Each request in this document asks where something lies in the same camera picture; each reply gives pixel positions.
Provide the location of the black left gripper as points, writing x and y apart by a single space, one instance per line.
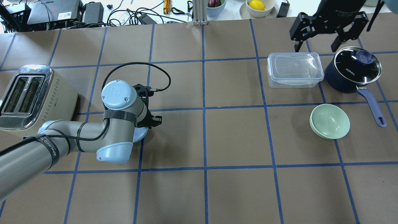
151 121

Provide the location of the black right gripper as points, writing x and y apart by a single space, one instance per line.
336 12

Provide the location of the green bowl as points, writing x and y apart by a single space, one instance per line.
329 121

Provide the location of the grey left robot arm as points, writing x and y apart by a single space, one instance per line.
126 121

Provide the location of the beige bowl with lemon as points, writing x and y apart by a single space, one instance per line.
246 12

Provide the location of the blue bowl with fruit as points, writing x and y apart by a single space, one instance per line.
215 7

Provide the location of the dark blue saucepan with lid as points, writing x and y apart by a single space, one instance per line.
350 71

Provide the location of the clear plastic food container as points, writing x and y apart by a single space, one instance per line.
294 70

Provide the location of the yellow lemon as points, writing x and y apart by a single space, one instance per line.
257 5

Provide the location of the black power adapter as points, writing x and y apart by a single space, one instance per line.
144 19

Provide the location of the cream and chrome toaster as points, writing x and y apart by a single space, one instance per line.
36 95

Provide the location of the black computer box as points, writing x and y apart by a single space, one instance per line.
54 14

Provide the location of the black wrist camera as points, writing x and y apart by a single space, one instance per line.
143 91

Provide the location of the aluminium frame post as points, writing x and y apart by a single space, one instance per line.
200 12

